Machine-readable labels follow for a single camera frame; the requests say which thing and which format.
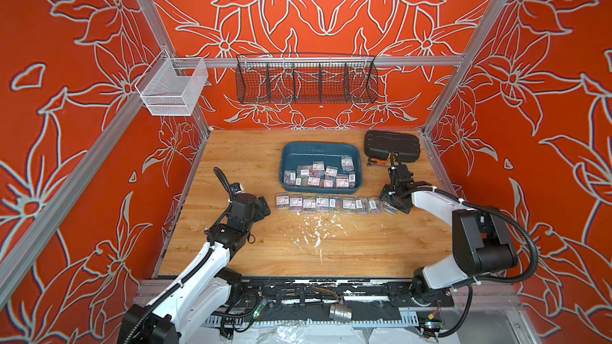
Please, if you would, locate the white wire mesh basket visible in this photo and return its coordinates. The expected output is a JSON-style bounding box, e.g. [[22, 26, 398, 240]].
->
[[135, 50, 209, 116]]

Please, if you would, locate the silver metal cylinder fitting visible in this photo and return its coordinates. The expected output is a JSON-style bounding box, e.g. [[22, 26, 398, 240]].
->
[[329, 303, 352, 324]]

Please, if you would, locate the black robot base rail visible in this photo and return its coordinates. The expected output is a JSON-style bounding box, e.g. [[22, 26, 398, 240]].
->
[[203, 276, 455, 329]]

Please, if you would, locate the black plastic tool case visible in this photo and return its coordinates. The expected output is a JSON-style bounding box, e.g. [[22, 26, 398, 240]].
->
[[363, 130, 421, 162]]

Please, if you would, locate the blue plastic storage tray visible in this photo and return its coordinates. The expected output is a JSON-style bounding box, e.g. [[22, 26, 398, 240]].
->
[[277, 142, 364, 195]]

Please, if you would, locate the clear paper clip box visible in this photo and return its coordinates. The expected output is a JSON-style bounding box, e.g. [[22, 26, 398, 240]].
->
[[288, 194, 303, 213], [355, 197, 369, 215], [302, 196, 317, 213], [316, 194, 329, 213], [328, 197, 343, 213], [341, 197, 356, 215], [368, 197, 382, 214], [381, 202, 398, 215], [275, 193, 290, 210]]

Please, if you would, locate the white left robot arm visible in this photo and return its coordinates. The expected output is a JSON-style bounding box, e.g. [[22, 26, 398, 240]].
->
[[118, 167, 271, 343]]

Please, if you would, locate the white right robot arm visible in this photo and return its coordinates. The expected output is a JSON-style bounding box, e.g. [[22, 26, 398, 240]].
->
[[379, 153, 540, 306]]

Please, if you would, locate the orange black ratchet wrench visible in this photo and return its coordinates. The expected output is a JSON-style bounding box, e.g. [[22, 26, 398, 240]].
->
[[368, 157, 389, 167]]

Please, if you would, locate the black wire wall basket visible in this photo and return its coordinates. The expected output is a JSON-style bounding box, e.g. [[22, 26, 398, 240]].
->
[[235, 53, 379, 105]]

